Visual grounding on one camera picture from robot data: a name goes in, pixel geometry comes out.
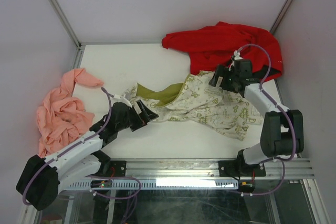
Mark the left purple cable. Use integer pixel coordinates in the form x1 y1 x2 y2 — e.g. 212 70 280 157
22 86 142 224

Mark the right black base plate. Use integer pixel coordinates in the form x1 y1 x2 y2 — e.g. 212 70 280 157
218 159 266 178

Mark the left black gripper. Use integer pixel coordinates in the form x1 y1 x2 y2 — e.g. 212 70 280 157
116 100 158 131

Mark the left aluminium corner post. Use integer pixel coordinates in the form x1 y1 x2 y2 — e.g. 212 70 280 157
48 0 81 49

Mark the cream green patterned jacket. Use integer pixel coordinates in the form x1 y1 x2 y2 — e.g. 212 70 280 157
125 71 263 141

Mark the aluminium front rail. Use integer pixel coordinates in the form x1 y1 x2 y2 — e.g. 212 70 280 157
33 157 315 180

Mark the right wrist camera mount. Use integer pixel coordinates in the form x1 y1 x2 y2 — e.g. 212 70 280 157
231 50 243 62

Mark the pink garment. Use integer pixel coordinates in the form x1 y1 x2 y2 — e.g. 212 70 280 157
36 68 104 157

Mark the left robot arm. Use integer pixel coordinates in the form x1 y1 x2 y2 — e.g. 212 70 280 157
16 100 159 210

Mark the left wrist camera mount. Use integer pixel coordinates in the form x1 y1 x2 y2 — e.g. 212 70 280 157
109 93 133 108

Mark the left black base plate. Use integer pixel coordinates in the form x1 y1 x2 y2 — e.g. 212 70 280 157
99 160 127 177

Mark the right aluminium corner post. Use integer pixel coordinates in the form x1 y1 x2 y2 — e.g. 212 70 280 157
269 0 294 35

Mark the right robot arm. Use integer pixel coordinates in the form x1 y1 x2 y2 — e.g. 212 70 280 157
209 60 304 178

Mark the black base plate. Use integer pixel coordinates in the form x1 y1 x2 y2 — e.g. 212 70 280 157
218 159 266 178
99 160 127 177

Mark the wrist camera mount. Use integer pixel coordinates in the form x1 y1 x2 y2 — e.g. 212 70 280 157
231 50 243 62
109 93 133 108

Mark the red garment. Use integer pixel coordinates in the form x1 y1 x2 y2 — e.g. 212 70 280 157
162 22 283 81

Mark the aluminium corner post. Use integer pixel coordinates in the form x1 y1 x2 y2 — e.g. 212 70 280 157
48 0 81 49
269 0 294 35

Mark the white slotted cable duct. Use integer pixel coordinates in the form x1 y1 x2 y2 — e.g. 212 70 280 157
67 177 238 190

